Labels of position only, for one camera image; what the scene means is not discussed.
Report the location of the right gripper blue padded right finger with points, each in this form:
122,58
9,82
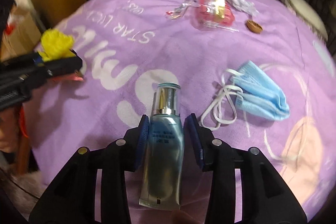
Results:
266,197

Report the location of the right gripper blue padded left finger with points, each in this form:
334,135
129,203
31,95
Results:
70,197

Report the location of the yellow paper ball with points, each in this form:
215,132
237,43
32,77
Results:
56,45

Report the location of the teal cosmetic tube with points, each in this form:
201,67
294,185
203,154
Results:
162,169

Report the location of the person's left hand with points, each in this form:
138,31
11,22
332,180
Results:
9,132

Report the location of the brown cardboard box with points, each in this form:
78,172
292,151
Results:
21,34

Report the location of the blue surgical mask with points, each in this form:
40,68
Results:
250,90

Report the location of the purple printed blanket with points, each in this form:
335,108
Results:
128,47

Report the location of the brown nut shell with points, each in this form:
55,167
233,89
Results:
253,26

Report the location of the white pillow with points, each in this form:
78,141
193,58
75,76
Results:
309,16

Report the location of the pink clear snack packet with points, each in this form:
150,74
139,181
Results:
205,14

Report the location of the white crumpled tissue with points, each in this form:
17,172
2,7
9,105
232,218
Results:
244,6

